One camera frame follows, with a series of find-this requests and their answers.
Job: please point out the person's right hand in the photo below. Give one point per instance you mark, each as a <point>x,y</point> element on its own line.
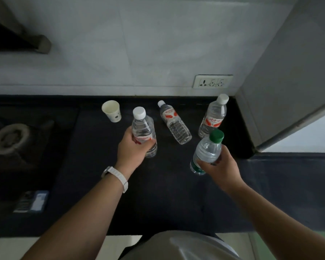
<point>224,173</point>

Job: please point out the person's left hand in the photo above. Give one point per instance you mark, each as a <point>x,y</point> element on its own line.
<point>130,154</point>

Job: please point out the green cap water bottle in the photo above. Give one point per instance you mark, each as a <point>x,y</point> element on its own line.
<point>207,150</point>

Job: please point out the red label water bottle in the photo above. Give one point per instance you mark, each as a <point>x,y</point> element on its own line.
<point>142,127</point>
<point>214,116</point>
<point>176,124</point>

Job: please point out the person's left forearm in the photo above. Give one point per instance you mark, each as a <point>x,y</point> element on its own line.
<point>78,224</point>

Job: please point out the person's right forearm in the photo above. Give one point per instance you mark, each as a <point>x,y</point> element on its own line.
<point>276,224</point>

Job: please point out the black countertop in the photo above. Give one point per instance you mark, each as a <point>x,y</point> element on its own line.
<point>165,192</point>

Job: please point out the person's grey shirt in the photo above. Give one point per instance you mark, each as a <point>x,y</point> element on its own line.
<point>178,247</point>

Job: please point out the smartwatch with white band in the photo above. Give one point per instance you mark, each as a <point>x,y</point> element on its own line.
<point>119,176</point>

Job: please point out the white paper cup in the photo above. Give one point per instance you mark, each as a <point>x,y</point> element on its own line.
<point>112,111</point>

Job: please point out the small black handheld device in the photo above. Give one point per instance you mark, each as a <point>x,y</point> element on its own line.
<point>31,201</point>

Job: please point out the black gas stove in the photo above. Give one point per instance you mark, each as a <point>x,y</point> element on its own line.
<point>13,140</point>

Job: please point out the white wall power outlet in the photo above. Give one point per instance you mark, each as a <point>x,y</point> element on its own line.
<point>212,81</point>

